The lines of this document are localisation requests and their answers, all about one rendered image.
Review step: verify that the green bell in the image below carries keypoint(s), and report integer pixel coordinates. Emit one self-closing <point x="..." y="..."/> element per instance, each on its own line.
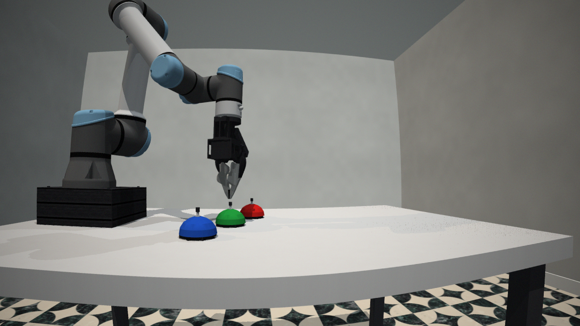
<point x="230" y="218"/>

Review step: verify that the blue dome bell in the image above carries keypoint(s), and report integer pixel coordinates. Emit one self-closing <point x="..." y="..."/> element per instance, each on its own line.
<point x="197" y="228"/>

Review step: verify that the red dome bell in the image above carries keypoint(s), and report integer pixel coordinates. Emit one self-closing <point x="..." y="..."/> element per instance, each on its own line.
<point x="252" y="211"/>

